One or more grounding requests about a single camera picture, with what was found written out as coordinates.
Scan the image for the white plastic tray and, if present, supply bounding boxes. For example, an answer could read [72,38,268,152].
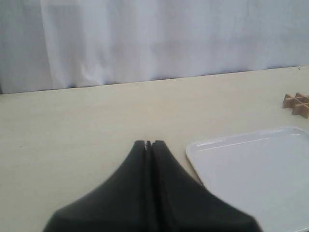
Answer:
[186,127,309,232]

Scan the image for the wooden notched piece two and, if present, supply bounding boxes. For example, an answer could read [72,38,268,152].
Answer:
[294,92,309,99]

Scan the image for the white backdrop curtain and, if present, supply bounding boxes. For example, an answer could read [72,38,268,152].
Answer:
[0,0,309,94]

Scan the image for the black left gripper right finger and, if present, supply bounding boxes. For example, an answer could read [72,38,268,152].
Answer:
[151,141,261,232]

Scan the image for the wooden notched piece three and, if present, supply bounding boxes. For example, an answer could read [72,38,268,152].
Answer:
[292,105,309,118]

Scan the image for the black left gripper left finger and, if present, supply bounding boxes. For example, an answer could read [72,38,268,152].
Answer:
[44,141,149,232]

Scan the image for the wooden notched piece one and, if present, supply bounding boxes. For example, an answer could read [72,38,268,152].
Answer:
[282,94,309,108]

